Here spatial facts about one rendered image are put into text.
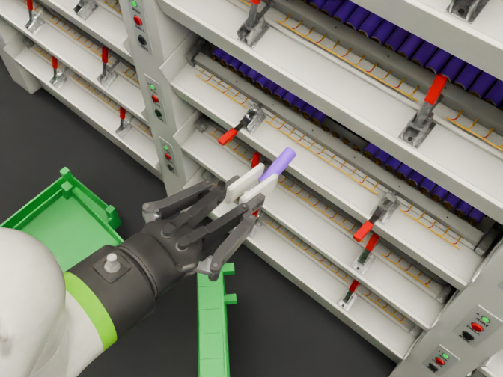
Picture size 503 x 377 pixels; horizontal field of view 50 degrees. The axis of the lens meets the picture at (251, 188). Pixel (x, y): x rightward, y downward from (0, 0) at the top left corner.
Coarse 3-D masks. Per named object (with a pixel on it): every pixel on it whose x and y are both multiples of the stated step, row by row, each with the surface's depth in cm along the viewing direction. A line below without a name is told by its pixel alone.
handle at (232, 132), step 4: (244, 120) 91; (248, 120) 91; (240, 124) 90; (244, 124) 90; (232, 128) 90; (236, 128) 90; (240, 128) 90; (228, 132) 89; (232, 132) 89; (236, 132) 89; (224, 136) 89; (228, 136) 89; (232, 136) 89; (220, 140) 88; (224, 140) 88; (228, 140) 89; (224, 144) 88
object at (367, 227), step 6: (378, 210) 82; (384, 210) 82; (372, 216) 81; (378, 216) 81; (366, 222) 80; (372, 222) 80; (360, 228) 80; (366, 228) 80; (360, 234) 79; (366, 234) 80; (360, 240) 79
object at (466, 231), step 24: (216, 72) 95; (264, 96) 92; (288, 120) 89; (312, 144) 88; (336, 144) 86; (360, 168) 85; (408, 192) 82; (432, 216) 81; (456, 216) 79; (480, 240) 78
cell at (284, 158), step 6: (288, 150) 76; (282, 156) 75; (288, 156) 75; (294, 156) 76; (276, 162) 75; (282, 162) 75; (288, 162) 76; (270, 168) 75; (276, 168) 75; (282, 168) 75; (264, 174) 75; (270, 174) 75; (258, 180) 75
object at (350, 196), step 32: (192, 32) 96; (192, 64) 98; (192, 96) 97; (224, 96) 96; (320, 128) 90; (320, 160) 89; (320, 192) 90; (352, 192) 86; (384, 224) 83; (416, 224) 82; (480, 224) 80; (416, 256) 82; (448, 256) 80; (480, 256) 79
